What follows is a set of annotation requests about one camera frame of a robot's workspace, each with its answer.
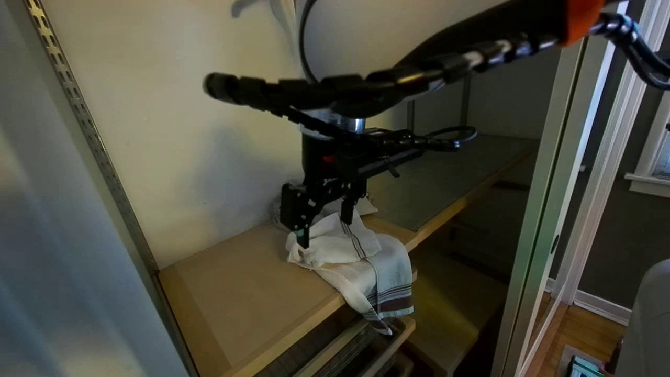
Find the grey slotted wall rail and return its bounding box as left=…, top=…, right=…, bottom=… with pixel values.
left=24, top=0, right=202, bottom=377

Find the teal item on floor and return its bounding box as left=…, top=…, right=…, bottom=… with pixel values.
left=563, top=349, right=608, bottom=377

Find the white towel with striped end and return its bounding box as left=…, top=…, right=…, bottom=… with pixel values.
left=283, top=201, right=419, bottom=337

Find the pull-out mesh tray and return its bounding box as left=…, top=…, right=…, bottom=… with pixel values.
left=359, top=313, right=419, bottom=377
left=257, top=306, right=393, bottom=377
left=386, top=348, right=416, bottom=377

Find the grey chair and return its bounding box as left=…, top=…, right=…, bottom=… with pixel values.
left=616, top=258, right=670, bottom=377

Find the grey ribbed shelf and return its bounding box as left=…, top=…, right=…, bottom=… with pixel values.
left=365, top=131, right=540, bottom=235

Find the white closet side panel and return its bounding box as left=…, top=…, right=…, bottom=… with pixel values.
left=0, top=0, right=192, bottom=377

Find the black corrugated cable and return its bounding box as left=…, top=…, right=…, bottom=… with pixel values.
left=202, top=10, right=670, bottom=133

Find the white closet door frame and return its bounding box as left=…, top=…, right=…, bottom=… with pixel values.
left=490, top=0, right=657, bottom=377

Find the wooden shelf board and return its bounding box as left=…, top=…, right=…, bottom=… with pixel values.
left=157, top=207, right=430, bottom=377

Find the white window frame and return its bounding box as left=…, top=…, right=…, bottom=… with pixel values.
left=621, top=89, right=670, bottom=201

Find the low wooden shelf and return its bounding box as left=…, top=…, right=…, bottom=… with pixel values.
left=406, top=246, right=511, bottom=374

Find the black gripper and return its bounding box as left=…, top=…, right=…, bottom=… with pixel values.
left=279, top=131, right=372, bottom=251

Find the thin black cable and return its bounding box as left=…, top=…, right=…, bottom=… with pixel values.
left=297, top=0, right=324, bottom=84

